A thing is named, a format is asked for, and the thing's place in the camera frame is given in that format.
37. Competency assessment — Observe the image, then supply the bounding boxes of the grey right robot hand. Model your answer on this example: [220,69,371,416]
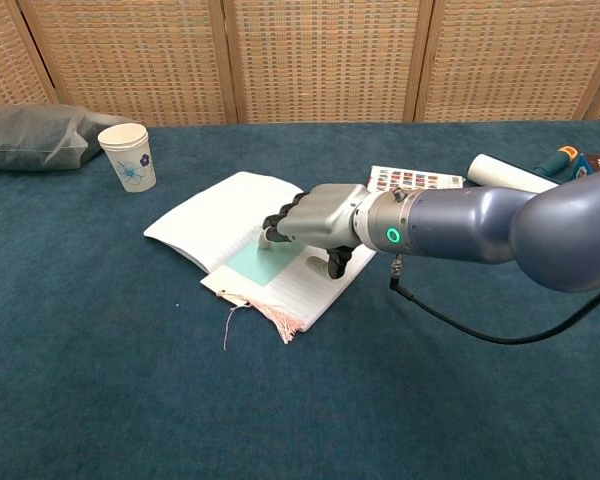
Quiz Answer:
[257,183,370,280]

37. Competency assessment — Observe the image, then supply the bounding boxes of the cream and turquoise tasselled bookmark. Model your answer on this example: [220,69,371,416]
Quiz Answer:
[201,238,306,351]

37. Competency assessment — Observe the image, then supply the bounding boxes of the open lined white notebook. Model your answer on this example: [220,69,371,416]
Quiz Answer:
[143,171,379,333]

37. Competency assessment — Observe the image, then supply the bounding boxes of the small box with colourful print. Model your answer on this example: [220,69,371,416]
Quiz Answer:
[367,165,466,194]

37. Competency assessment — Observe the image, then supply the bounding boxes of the woven wooden folding screen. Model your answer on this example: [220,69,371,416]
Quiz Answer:
[0,0,600,126]

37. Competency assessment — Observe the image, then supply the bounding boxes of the white floral paper cup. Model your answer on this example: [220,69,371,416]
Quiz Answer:
[97,122,158,194]

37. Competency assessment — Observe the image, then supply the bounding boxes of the teal velvet tablecloth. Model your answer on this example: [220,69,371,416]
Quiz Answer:
[0,117,600,480]

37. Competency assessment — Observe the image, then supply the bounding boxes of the blue cardboard box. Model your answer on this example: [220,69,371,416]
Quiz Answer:
[571,152,600,181]

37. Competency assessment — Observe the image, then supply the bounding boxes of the grey plastic bag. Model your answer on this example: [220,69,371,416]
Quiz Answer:
[0,104,134,173]

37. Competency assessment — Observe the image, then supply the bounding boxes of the white lint roller teal handle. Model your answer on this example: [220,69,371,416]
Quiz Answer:
[466,145,579,194]

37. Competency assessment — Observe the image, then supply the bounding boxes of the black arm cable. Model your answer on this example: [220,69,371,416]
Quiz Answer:
[389,253,600,346]

